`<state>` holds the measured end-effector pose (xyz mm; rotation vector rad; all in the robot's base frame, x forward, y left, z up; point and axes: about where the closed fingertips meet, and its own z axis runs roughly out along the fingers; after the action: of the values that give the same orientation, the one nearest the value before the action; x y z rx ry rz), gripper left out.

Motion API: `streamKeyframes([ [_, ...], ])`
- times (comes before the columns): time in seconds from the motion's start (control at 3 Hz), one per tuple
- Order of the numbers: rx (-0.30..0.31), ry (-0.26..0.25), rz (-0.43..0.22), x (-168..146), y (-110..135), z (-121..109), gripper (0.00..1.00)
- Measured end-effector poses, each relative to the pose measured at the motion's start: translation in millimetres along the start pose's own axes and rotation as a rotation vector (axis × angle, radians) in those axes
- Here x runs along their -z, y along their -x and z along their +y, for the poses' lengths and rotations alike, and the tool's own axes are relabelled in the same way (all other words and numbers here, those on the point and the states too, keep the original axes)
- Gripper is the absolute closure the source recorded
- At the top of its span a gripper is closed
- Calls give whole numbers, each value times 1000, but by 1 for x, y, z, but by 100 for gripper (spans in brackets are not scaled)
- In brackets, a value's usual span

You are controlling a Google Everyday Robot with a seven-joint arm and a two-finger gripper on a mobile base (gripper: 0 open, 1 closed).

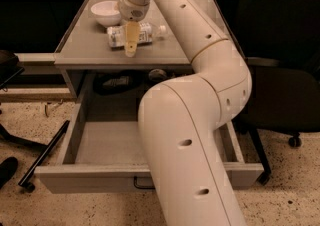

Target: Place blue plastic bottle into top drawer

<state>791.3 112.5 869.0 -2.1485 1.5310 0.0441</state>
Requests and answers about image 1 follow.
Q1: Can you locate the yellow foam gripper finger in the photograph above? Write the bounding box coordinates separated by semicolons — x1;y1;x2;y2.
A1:
124;21;140;57

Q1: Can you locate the clear plastic bottle white cap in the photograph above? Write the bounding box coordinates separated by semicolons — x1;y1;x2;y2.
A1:
107;22;167;48

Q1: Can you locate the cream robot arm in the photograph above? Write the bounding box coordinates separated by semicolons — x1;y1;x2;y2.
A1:
119;0;252;226

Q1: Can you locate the grey metal drawer cabinet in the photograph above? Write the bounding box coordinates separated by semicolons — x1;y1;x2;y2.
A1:
55;0;251;104

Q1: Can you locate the black pouch in drawer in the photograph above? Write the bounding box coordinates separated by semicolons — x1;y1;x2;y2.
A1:
93;70;143;96

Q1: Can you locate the open grey top drawer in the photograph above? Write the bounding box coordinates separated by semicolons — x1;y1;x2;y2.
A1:
36;75;263;193

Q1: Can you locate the white ceramic bowl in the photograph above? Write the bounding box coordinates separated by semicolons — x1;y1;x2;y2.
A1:
91;1;122;27

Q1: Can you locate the black tape roll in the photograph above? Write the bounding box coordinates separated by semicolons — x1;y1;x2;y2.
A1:
148;69;168;84

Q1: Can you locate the black chair left edge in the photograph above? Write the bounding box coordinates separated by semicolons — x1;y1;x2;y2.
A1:
0;50;46;150

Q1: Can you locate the black office chair right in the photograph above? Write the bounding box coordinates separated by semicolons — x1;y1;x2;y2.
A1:
233;0;320;147

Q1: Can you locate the black cabinet foot bar left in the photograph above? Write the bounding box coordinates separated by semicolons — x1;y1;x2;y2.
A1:
18;120;70;193

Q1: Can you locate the black cabinet foot bar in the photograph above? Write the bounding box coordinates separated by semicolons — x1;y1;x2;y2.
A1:
249;128;271;185
18;120;70;193

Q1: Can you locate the black shoe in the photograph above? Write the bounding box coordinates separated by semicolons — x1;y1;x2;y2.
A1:
0;157;18;189

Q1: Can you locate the black cabinet foot bar right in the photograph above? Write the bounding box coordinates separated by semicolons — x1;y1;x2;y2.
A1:
249;128;271;185

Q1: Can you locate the black drawer handle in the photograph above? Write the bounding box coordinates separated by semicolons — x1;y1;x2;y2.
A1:
133;176;155;190

